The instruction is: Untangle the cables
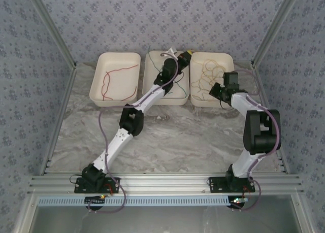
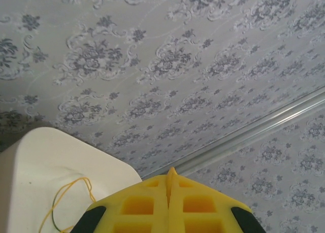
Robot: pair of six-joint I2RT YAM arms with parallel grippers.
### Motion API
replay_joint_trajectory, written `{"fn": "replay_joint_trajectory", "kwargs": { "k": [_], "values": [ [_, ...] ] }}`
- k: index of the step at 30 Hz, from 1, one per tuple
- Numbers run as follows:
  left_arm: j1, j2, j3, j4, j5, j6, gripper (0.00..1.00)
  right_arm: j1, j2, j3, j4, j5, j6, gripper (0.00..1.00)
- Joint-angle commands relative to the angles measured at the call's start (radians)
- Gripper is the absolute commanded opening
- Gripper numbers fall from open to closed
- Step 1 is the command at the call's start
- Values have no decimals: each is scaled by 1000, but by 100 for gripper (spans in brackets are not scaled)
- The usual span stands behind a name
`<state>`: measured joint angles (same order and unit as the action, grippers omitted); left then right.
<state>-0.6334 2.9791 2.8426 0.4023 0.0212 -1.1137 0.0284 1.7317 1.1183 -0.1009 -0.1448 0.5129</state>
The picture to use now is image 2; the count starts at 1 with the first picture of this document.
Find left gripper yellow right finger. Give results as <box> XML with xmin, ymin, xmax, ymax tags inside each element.
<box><xmin>169</xmin><ymin>170</ymin><xmax>265</xmax><ymax>233</ymax></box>

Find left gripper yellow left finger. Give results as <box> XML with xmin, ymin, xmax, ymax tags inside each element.
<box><xmin>72</xmin><ymin>167</ymin><xmax>173</xmax><ymax>233</ymax></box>

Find yellow cable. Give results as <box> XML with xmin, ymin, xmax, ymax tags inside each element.
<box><xmin>39</xmin><ymin>176</ymin><xmax>97</xmax><ymax>233</ymax></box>

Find green cable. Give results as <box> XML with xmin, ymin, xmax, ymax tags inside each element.
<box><xmin>51</xmin><ymin>199</ymin><xmax>63</xmax><ymax>230</ymax></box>

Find white plastic tray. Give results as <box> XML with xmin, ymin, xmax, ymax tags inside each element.
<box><xmin>0</xmin><ymin>126</ymin><xmax>143</xmax><ymax>233</ymax></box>

